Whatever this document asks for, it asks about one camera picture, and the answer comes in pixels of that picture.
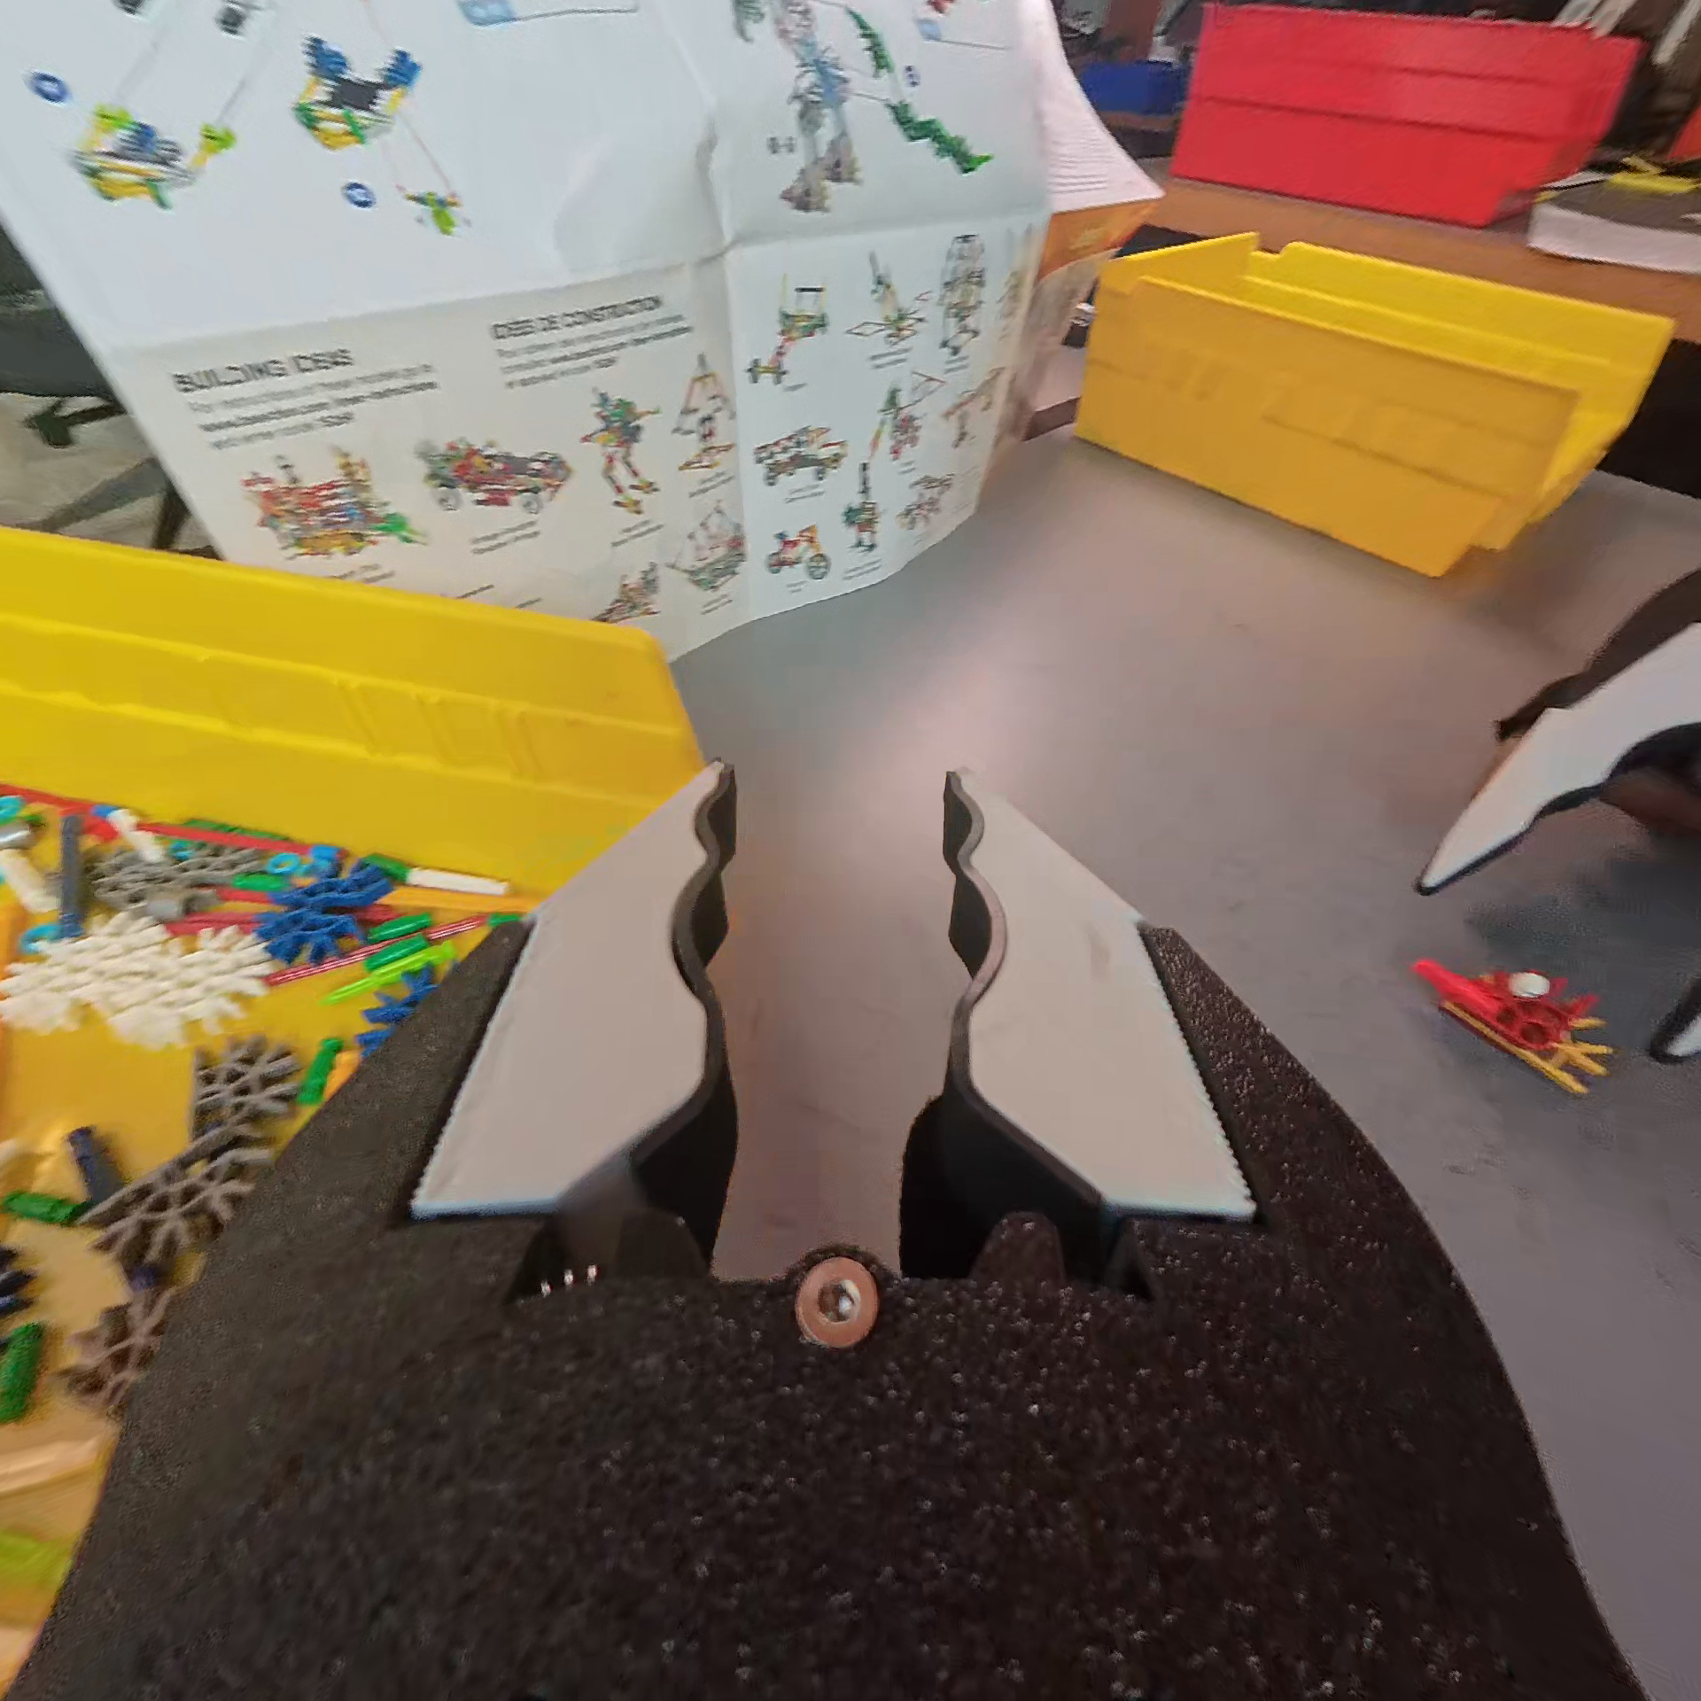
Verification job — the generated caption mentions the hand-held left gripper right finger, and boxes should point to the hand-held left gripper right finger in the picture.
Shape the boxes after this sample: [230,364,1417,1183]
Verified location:
[899,768,1257,1280]

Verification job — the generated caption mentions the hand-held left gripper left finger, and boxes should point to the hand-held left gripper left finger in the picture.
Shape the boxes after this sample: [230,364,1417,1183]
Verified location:
[409,760,738,1280]

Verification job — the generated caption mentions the red and yellow connector stack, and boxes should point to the red and yellow connector stack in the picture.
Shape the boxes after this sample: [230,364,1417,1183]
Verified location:
[1410,957,1616,1097]

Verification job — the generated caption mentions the large yellow plastic bin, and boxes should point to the large yellow plastic bin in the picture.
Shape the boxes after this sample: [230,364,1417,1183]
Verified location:
[0,526,705,1648]

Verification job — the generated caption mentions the nested yellow plastic bins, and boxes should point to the nested yellow plastic bins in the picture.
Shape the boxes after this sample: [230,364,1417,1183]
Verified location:
[1073,232,1676,580]

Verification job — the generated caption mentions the pile of colourful toy pieces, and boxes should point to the pile of colourful toy pieces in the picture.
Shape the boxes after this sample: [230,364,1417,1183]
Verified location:
[0,785,531,1423]

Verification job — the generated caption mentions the red plastic bin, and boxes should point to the red plastic bin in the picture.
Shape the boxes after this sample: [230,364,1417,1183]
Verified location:
[1168,0,1645,231]

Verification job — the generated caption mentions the printed toy set box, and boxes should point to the printed toy set box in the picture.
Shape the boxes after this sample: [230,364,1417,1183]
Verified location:
[991,199,1164,441]

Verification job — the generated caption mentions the blue plastic bin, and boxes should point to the blue plastic bin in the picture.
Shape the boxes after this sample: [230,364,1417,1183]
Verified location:
[1076,60,1190,124]

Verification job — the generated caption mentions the printed instruction sheet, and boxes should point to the printed instruction sheet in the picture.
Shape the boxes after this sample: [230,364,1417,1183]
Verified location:
[0,0,1164,662]

